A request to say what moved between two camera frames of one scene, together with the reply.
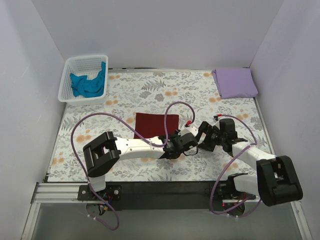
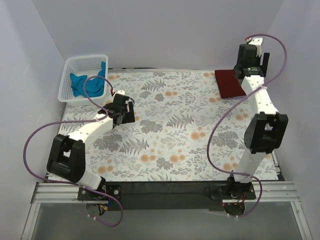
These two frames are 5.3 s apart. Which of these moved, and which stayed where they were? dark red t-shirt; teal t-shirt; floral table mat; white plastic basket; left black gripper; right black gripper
Moved: right black gripper; dark red t-shirt; left black gripper
Stayed: white plastic basket; teal t-shirt; floral table mat
